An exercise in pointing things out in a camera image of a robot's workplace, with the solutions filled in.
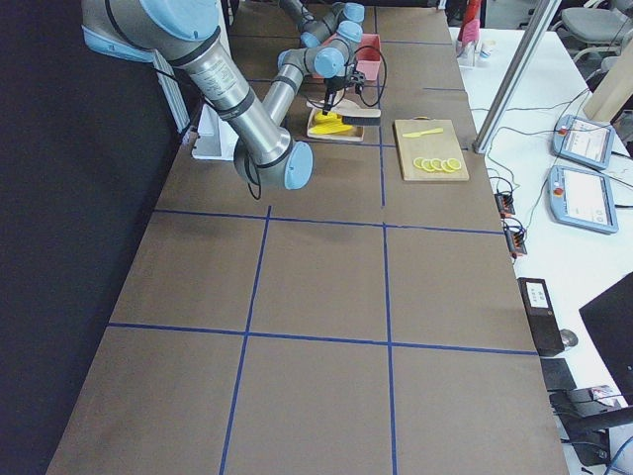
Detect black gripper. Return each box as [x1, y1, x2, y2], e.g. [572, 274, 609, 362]
[323, 69, 366, 114]

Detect white hand brush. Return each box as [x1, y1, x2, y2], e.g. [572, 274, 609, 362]
[306, 99, 382, 126]

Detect yellow corn cob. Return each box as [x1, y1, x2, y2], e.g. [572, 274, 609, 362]
[309, 122, 354, 136]

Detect beige plastic dustpan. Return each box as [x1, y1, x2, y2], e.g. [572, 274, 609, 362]
[306, 99, 364, 143]

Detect yellow lemon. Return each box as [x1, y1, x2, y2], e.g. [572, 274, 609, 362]
[314, 111, 342, 125]

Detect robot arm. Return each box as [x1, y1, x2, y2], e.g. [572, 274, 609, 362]
[81, 1, 365, 190]
[279, 0, 365, 48]

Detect pink plastic bin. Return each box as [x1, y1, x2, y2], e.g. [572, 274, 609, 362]
[354, 34, 382, 81]

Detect yellow-green plastic knife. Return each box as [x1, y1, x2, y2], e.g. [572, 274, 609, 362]
[402, 128, 444, 139]

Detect bamboo cutting board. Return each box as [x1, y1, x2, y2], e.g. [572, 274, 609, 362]
[394, 119, 470, 183]

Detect lemon slice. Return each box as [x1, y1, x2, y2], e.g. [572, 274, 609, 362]
[445, 158, 462, 171]

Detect pink rolled towel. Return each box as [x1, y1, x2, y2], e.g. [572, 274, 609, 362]
[457, 0, 483, 47]

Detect white paper cup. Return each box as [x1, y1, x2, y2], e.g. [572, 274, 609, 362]
[479, 40, 497, 61]

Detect orange black adapter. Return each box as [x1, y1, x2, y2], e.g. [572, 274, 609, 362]
[503, 225, 527, 258]
[495, 191, 515, 218]

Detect teach pendant tablet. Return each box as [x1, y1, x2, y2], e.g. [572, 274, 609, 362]
[547, 165, 619, 235]
[552, 115, 615, 171]

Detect grey office chair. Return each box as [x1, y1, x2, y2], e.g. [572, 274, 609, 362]
[550, 6, 632, 63]

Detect black power box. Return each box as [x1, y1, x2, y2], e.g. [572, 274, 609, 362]
[517, 277, 565, 357]

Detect black monitor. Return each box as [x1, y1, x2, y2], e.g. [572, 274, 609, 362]
[580, 273, 632, 404]

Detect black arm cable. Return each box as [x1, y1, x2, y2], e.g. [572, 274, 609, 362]
[353, 45, 388, 110]

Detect aluminium frame post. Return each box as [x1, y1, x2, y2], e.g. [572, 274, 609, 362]
[473, 0, 561, 154]

